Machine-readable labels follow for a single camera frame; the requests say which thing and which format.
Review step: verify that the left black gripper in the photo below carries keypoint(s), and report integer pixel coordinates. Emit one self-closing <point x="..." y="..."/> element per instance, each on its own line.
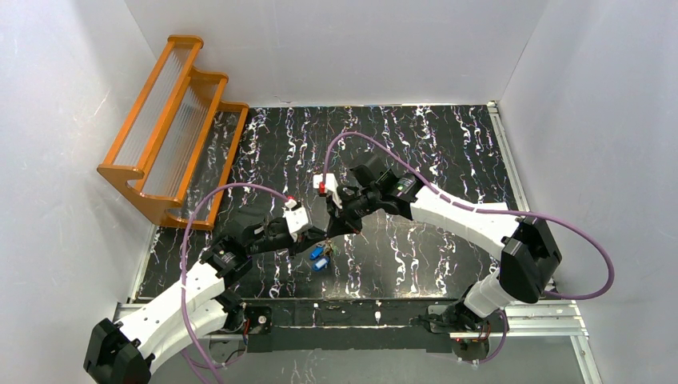
<point x="299" y="235"/>

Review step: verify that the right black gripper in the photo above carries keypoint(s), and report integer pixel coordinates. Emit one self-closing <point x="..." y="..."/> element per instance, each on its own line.
<point x="348" y="206"/>

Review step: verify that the blue key tag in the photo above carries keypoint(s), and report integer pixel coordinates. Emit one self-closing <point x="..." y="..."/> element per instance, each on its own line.
<point x="320" y="264"/>

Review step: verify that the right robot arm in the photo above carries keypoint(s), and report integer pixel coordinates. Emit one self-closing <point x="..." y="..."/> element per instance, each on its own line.
<point x="521" y="242"/>

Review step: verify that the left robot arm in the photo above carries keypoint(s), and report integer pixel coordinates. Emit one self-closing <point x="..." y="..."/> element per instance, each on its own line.
<point x="131" y="349"/>

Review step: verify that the orange wooden rack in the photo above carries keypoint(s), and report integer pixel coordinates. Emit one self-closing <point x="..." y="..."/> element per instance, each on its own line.
<point x="154" y="158"/>

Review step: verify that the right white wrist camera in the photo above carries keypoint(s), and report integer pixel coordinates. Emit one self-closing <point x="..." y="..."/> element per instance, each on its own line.
<point x="326" y="186"/>

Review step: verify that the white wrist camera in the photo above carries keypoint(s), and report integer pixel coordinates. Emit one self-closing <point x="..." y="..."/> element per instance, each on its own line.
<point x="326" y="186"/>
<point x="297" y="218"/>

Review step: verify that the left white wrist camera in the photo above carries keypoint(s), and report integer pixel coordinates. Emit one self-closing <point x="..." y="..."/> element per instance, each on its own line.
<point x="297" y="218"/>

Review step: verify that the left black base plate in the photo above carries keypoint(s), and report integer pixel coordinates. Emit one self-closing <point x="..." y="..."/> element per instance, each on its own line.
<point x="249" y="320"/>

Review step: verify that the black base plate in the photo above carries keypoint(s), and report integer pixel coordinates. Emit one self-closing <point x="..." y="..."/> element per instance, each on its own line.
<point x="249" y="320"/>
<point x="455" y="318"/>

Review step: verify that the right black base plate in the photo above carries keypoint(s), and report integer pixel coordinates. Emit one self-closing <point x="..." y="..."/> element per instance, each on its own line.
<point x="455" y="318"/>

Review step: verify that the aluminium frame rail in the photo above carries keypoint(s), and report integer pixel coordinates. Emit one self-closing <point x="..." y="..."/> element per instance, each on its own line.
<point x="384" y="278"/>

